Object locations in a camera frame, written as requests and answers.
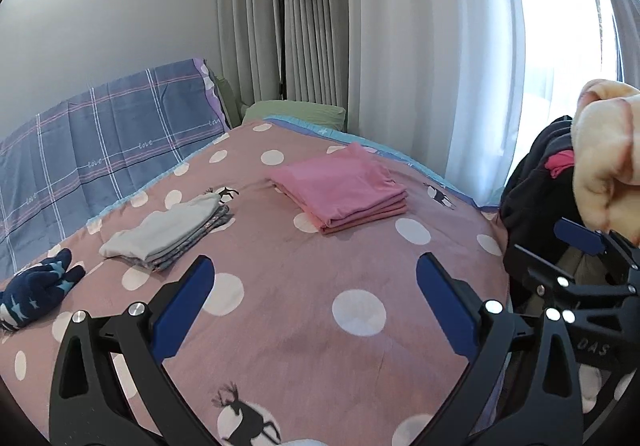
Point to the pink long-sleeve shirt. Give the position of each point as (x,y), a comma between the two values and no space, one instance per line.
(335,181)

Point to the cream plush garment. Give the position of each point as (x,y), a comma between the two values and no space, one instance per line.
(605,151)

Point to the grey pleated curtain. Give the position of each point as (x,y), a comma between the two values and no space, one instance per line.
(315,26)

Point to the blue plaid cloth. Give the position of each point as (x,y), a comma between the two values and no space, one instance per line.
(100,136)

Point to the black clothes pile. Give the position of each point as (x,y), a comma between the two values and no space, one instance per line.
(530,186)

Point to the pink polka dot bedsheet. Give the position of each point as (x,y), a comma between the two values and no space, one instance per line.
(325,266)

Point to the folded grey patterned garment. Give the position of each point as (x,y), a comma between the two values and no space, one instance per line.
(212,225)

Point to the navy star print garment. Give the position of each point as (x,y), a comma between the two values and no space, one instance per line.
(35,291)

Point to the salmon garment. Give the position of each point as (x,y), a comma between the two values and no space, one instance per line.
(360,221)

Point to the white sheer curtain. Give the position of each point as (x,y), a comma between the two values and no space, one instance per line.
(425,51)

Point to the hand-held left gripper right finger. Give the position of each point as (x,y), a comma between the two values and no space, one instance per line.
(445,311)

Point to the green pillow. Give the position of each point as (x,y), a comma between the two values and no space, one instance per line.
(295,111)

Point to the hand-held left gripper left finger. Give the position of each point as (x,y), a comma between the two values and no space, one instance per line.
(182,311)

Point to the folded light grey garment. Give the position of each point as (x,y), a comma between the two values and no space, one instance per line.
(155,231)

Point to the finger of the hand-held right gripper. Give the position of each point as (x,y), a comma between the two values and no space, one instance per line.
(580,235)
(545,271)

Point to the magenta cloth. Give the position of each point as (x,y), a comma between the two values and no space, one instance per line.
(560,162)

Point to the window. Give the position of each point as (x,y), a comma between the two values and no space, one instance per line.
(607,26)

